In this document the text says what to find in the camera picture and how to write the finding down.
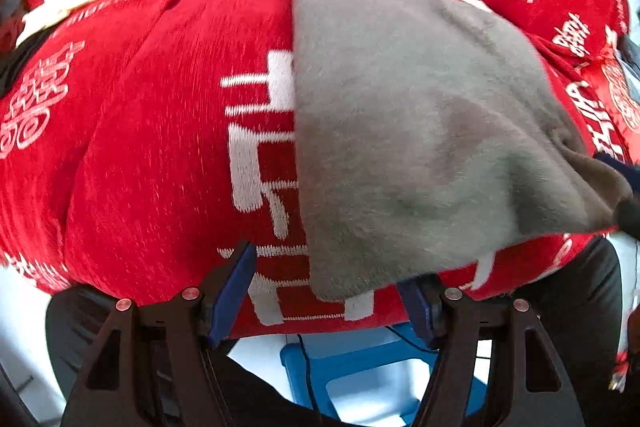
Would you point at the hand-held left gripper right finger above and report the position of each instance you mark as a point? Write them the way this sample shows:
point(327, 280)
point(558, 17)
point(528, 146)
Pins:
point(417, 312)

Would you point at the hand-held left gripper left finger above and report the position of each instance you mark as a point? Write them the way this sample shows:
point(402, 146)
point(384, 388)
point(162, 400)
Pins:
point(232, 292)

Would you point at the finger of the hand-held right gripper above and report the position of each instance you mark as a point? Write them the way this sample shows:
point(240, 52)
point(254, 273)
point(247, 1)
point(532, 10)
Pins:
point(625, 172)
point(631, 217)

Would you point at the grey small garment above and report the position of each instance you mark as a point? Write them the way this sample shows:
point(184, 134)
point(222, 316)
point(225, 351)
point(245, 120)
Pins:
point(425, 132)

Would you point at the red round-patterned cloth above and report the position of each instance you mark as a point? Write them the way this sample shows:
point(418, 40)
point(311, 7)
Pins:
point(620, 97)

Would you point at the blue plastic stool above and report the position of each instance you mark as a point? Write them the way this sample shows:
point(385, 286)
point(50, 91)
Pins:
point(360, 362)

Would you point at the red printed blanket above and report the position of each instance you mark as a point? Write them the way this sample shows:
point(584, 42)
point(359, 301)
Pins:
point(165, 157)

